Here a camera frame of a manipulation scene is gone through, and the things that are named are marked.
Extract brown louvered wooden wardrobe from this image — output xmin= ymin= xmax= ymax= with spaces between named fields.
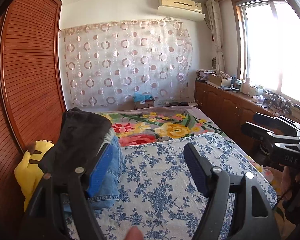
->
xmin=0 ymin=0 xmax=65 ymax=239

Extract cardboard box on cabinet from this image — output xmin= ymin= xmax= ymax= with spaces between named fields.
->
xmin=209 ymin=74 xmax=232 ymax=87

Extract white bottle on cabinet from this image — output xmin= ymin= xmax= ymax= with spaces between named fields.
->
xmin=241 ymin=77 xmax=250 ymax=95

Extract black pants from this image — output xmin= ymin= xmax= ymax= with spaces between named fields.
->
xmin=38 ymin=108 xmax=111 ymax=186

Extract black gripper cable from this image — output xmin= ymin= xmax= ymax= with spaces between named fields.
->
xmin=272 ymin=172 xmax=300 ymax=209

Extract blue folded jeans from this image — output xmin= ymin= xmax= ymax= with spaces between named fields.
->
xmin=69 ymin=127 xmax=123 ymax=212

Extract white wall air conditioner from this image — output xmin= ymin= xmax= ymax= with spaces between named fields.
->
xmin=157 ymin=0 xmax=205 ymax=22

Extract patterned side window curtain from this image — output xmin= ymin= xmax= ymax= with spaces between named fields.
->
xmin=206 ymin=0 xmax=226 ymax=72

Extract person's right hand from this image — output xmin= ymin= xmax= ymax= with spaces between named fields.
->
xmin=281 ymin=166 xmax=300 ymax=206

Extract person's left hand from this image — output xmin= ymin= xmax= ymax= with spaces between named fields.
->
xmin=125 ymin=226 xmax=143 ymax=240

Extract brown wooden low cabinet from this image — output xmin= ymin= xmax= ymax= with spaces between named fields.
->
xmin=194 ymin=80 xmax=300 ymax=156

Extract cardboard box with blue cloth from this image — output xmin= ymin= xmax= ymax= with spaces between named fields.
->
xmin=133 ymin=93 xmax=155 ymax=109

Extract colourful floral blanket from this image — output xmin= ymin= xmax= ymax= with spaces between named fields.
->
xmin=101 ymin=106 xmax=274 ymax=183

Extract window with wooden frame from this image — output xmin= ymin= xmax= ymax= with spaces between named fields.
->
xmin=233 ymin=0 xmax=300 ymax=103

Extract yellow plush toy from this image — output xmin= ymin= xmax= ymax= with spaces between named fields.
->
xmin=14 ymin=140 xmax=54 ymax=211

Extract sheer circle-pattern curtain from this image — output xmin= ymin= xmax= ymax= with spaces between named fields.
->
xmin=60 ymin=20 xmax=193 ymax=108

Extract blue floral white bedspread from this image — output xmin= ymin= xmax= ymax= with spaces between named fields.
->
xmin=63 ymin=132 xmax=278 ymax=240

